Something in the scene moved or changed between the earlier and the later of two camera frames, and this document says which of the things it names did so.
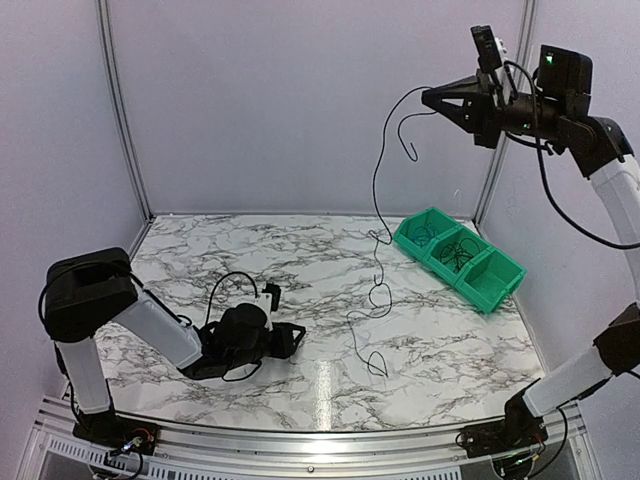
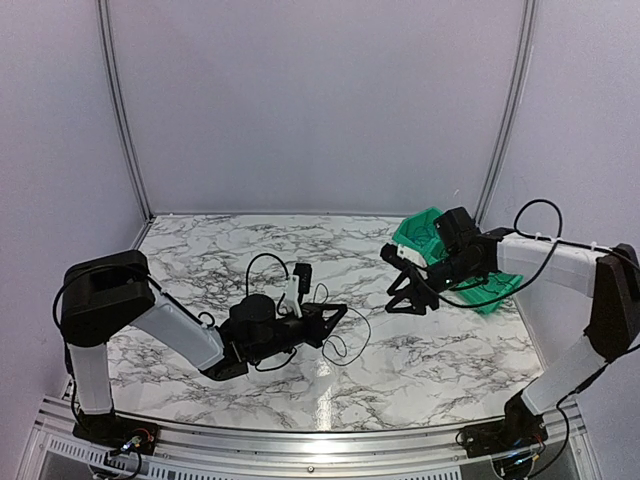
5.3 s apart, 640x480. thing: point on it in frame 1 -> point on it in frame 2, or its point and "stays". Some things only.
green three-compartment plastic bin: (483, 276) stays
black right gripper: (484, 110) -> (419, 308)
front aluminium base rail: (427, 451) stays
